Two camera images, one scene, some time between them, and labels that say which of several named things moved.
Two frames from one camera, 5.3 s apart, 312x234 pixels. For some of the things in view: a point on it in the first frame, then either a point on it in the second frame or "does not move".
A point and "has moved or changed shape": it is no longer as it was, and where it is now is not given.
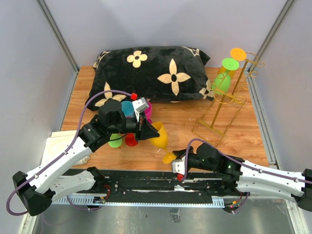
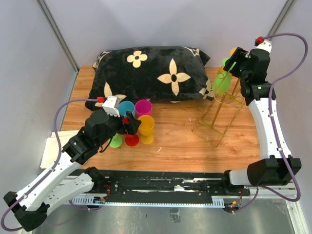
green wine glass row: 221,84 does not move
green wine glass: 116,143 does not move
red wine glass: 130,140 does not move
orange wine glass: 162,141 has moved or changed shape
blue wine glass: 127,108 does not move
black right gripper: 180,153 to 237,56
